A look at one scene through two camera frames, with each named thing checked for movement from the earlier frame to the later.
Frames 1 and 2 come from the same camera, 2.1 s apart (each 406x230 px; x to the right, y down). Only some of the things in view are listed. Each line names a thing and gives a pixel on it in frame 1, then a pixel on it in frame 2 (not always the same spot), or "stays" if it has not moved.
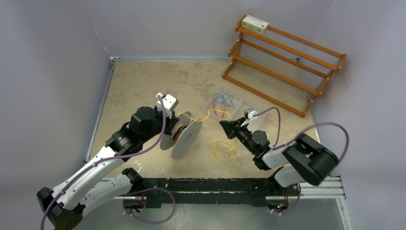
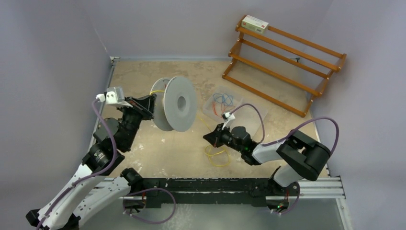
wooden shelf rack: (240, 27) stays
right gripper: (231, 128) to (214, 138)
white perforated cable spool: (185, 137) to (176, 103)
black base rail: (217, 192) stays
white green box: (254, 24) stays
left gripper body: (168, 121) to (144, 112)
